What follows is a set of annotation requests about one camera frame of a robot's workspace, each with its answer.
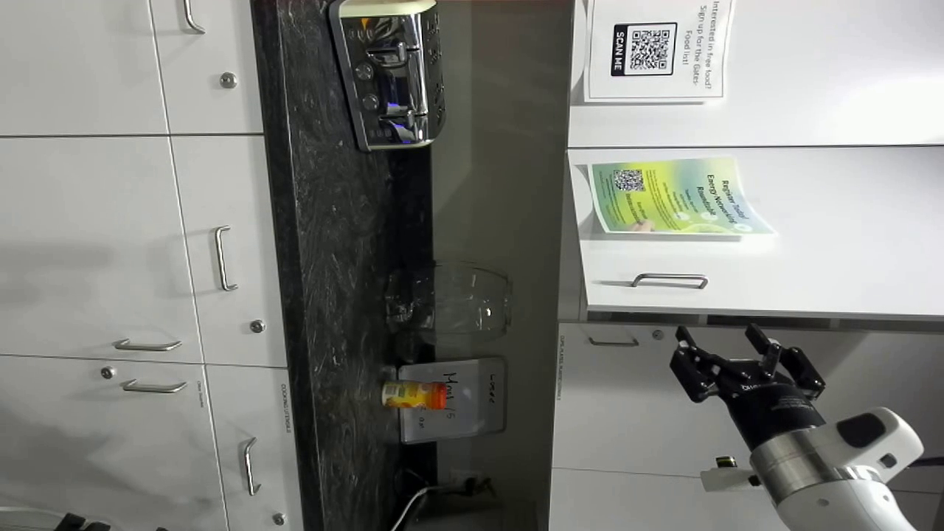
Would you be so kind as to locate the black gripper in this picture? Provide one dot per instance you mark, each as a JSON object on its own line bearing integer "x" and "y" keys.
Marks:
{"x": 772, "y": 403}

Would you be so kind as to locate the white cupboard door with poster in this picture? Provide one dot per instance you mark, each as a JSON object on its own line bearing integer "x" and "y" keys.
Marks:
{"x": 837, "y": 266}

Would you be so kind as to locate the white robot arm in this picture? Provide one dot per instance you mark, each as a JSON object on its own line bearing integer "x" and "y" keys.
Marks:
{"x": 856, "y": 474}

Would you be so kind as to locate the white cupboard door with QR paper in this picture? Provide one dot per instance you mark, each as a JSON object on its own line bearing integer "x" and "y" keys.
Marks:
{"x": 837, "y": 91}

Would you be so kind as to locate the green poster sheet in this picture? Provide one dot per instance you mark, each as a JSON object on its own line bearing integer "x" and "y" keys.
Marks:
{"x": 679, "y": 198}

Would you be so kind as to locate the silver metal box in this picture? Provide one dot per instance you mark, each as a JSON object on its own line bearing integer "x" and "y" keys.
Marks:
{"x": 475, "y": 400}

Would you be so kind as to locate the clear glass jar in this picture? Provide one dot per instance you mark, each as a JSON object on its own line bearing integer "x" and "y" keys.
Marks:
{"x": 461, "y": 300}

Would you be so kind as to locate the white paper with QR code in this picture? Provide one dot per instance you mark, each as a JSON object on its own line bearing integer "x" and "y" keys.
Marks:
{"x": 652, "y": 48}

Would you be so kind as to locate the clear container with dark items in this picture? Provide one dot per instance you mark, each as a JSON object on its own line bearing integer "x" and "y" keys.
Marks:
{"x": 388, "y": 91}

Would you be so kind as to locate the white drawer front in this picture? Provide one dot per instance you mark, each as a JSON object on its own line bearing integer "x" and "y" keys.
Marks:
{"x": 210, "y": 108}
{"x": 210, "y": 187}
{"x": 267, "y": 414}

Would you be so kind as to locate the round silver cabinet lock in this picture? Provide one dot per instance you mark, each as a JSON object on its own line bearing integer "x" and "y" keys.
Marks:
{"x": 229, "y": 82}
{"x": 279, "y": 518}
{"x": 107, "y": 372}
{"x": 257, "y": 327}

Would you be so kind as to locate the white lower cabinet door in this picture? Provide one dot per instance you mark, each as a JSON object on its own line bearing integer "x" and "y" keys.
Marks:
{"x": 77, "y": 247}
{"x": 89, "y": 454}
{"x": 74, "y": 70}

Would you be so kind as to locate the black object on floor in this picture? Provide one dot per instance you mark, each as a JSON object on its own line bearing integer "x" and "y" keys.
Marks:
{"x": 82, "y": 524}

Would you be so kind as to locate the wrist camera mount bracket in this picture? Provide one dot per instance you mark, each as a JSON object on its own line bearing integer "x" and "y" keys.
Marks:
{"x": 728, "y": 476}

